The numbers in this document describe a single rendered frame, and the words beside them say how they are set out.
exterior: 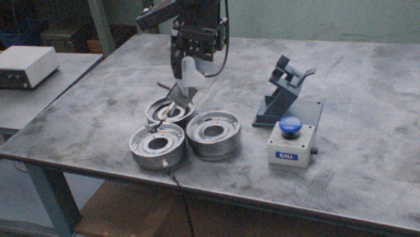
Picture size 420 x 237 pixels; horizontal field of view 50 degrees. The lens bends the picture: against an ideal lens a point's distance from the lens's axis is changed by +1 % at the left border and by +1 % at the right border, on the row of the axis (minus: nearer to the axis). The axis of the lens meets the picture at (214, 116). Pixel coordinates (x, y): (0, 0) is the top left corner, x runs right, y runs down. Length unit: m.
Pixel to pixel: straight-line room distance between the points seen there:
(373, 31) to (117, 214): 1.71
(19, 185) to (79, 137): 1.00
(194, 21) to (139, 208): 0.54
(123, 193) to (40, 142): 0.29
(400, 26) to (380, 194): 1.74
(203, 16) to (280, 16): 1.75
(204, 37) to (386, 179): 0.38
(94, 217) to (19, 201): 0.75
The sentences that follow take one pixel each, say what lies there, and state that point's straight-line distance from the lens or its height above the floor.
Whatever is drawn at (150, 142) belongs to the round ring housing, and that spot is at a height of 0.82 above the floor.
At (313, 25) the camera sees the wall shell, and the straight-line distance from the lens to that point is 2.49.
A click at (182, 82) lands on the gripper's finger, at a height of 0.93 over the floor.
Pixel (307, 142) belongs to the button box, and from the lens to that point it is 0.79.
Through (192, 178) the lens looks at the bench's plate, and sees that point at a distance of 0.81.
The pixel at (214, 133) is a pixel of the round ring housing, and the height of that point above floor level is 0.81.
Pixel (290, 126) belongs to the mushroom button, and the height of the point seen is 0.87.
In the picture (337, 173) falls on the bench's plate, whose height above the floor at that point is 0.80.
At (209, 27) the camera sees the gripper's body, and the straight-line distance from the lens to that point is 0.78.
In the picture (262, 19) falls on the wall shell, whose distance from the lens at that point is 2.55.
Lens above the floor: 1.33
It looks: 33 degrees down
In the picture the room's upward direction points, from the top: 9 degrees counter-clockwise
